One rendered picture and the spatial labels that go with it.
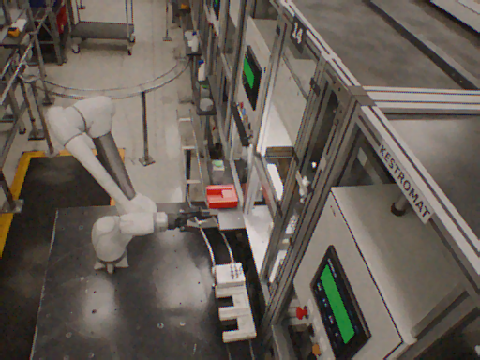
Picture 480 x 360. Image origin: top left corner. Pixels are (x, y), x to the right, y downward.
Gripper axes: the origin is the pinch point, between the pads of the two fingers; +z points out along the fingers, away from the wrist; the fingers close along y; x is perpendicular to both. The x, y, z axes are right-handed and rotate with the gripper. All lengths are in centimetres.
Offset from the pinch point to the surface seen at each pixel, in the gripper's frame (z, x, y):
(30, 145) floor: -146, 199, -113
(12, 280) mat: -129, 46, -111
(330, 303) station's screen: 18, -70, 47
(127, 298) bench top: -42, -12, -44
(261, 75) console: 20, 26, 59
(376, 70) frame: 37, -24, 89
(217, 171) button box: 10.5, 42.9, -10.8
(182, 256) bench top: -11.9, 10.7, -44.3
